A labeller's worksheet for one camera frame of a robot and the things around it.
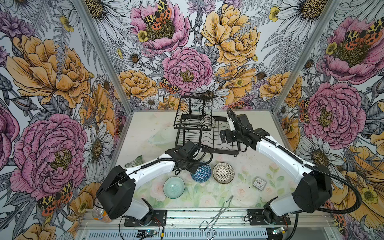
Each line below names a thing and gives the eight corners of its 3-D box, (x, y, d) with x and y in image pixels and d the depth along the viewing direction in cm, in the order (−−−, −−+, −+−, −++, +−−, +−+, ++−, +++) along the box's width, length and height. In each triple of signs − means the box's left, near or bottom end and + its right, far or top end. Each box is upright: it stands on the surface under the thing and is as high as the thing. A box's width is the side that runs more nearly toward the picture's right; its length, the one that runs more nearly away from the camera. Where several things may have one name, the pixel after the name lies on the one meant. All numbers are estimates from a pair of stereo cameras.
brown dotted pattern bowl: (213, 183, 87) (214, 178, 82) (212, 167, 94) (213, 162, 88) (233, 183, 87) (235, 178, 82) (230, 167, 94) (232, 162, 88)
